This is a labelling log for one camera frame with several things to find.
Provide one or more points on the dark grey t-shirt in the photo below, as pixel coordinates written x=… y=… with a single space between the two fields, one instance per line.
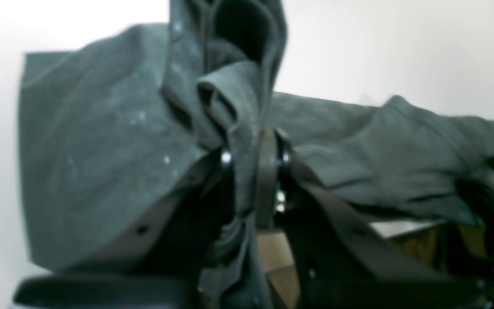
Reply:
x=107 y=131

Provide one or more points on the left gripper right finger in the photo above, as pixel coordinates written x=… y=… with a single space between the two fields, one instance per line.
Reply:
x=341 y=262

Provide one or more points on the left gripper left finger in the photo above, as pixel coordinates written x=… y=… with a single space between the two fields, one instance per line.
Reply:
x=153 y=264

